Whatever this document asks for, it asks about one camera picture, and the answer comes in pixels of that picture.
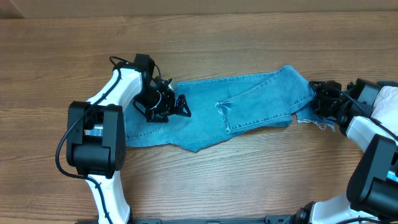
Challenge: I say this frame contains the dark navy garment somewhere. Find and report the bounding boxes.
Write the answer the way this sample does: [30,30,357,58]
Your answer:
[377,81,398,87]

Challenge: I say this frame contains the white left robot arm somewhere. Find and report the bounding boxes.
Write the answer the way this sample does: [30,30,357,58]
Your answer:
[55,55,192,223]

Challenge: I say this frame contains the beige crumpled garment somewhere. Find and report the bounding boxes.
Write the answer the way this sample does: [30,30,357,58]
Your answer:
[371,86,398,135]

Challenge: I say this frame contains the blue denim jeans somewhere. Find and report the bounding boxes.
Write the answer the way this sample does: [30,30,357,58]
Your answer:
[124,65,334,152]

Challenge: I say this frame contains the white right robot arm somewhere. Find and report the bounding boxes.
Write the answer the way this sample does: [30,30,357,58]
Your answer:
[286,79,397,224]

